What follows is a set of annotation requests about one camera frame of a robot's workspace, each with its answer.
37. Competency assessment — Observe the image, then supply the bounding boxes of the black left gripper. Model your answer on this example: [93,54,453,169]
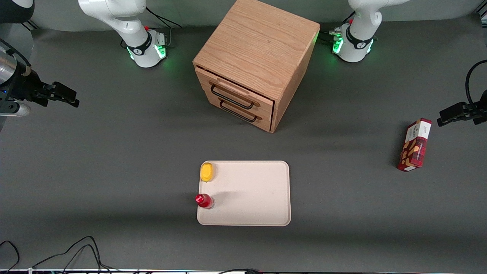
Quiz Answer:
[436,89,487,127]

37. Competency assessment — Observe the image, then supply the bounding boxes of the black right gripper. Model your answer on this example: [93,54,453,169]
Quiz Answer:
[0,68,80,108]

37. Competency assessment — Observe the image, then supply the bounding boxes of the long black drawer handle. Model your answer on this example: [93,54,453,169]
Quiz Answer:
[210,84,255,110]

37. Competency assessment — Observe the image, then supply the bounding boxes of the wooden drawer with long handle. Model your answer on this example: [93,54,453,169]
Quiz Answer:
[195,66,275,115]

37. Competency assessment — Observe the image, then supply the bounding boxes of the wooden drawer cabinet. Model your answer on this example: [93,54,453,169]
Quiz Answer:
[193,0,320,133]

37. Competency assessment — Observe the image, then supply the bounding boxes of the red snack box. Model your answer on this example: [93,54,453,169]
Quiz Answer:
[397,118,433,172]

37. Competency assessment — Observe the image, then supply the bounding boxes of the yellow squeeze bottle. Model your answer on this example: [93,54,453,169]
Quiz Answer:
[200,162,216,183]

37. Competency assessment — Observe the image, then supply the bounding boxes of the red ketchup bottle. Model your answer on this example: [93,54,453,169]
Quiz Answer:
[195,193,215,210]

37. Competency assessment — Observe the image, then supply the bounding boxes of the beige plastic tray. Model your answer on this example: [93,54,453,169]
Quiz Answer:
[197,161,291,227]

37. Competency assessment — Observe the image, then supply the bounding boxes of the black left wrist cable loop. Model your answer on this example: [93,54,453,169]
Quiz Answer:
[466,60,487,108]

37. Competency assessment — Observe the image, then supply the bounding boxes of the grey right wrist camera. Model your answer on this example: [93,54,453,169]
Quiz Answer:
[0,102,31,117]

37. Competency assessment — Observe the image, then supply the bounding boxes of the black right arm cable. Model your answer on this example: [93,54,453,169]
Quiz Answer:
[0,38,32,75]

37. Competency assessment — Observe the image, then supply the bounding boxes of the black right base cable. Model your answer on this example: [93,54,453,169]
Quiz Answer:
[145,6,183,29]

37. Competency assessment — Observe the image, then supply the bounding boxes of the black base cable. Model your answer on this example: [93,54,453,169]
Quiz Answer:
[319,11,356,43]
[145,6,183,29]

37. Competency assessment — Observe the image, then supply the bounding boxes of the black double floor cable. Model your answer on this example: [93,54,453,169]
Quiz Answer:
[32,236,116,273]

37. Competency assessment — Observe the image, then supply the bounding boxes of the black left base cable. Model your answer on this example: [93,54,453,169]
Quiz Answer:
[319,11,356,43]

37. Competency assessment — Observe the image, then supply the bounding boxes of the black looped floor cable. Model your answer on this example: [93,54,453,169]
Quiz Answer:
[0,240,20,273]

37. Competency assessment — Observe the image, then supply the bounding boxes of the short black drawer handle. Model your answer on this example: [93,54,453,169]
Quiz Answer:
[219,100,258,123]

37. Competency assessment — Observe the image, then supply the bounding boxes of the wooden drawer with short handle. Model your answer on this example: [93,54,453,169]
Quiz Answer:
[207,91,273,132]

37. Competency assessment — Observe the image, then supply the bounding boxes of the black cable at table edge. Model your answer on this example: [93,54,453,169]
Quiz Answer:
[217,268,263,274]

